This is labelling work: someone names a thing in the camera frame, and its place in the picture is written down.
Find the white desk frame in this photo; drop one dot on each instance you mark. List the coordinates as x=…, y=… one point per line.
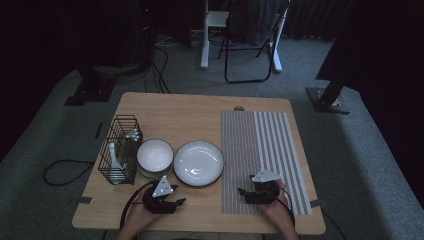
x=205, y=50

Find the black stand with flat base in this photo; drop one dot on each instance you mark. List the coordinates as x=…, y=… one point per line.
x=90, y=91

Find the small round knob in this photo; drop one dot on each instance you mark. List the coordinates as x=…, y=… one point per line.
x=239, y=108

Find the grey pleated curtain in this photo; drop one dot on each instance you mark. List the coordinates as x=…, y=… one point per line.
x=313, y=20

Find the dark curtain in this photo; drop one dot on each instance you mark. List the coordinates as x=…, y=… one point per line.
x=383, y=50

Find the white plate with dark rim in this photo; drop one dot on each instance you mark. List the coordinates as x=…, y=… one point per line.
x=198, y=163

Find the black tape strip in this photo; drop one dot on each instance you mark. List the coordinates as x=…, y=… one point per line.
x=98, y=130

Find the person's right hand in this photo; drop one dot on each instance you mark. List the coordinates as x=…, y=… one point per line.
x=283, y=213

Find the black folding chair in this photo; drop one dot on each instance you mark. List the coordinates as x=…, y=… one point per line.
x=226, y=66

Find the grey striped placemat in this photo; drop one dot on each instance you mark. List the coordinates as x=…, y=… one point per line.
x=253, y=146

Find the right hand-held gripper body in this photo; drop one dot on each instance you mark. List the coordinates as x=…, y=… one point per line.
x=263, y=195

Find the grey tape piece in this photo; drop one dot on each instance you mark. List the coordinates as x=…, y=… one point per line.
x=318, y=202
x=85, y=200

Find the black slanted stand with base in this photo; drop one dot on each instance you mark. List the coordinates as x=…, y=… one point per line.
x=328, y=96

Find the grey jacket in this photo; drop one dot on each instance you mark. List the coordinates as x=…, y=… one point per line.
x=253, y=23

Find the person's left hand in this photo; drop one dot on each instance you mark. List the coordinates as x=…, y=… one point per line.
x=138, y=216

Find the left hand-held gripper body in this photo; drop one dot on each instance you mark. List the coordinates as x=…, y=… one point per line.
x=162, y=188

